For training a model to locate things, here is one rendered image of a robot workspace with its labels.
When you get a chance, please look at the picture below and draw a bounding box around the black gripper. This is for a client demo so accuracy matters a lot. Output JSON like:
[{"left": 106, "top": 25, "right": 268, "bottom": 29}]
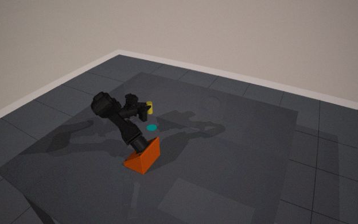
[{"left": 123, "top": 102, "right": 151, "bottom": 122}]

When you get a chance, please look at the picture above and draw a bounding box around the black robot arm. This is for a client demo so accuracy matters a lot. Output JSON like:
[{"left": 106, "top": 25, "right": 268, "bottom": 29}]
[{"left": 91, "top": 92, "right": 150, "bottom": 154}]

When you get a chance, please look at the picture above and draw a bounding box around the yellow tall cylinder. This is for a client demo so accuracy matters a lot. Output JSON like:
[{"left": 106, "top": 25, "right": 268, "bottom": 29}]
[{"left": 146, "top": 101, "right": 153, "bottom": 114}]

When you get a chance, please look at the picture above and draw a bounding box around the teal circle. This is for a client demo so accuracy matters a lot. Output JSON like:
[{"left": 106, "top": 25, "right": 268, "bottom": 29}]
[{"left": 146, "top": 125, "right": 157, "bottom": 131}]

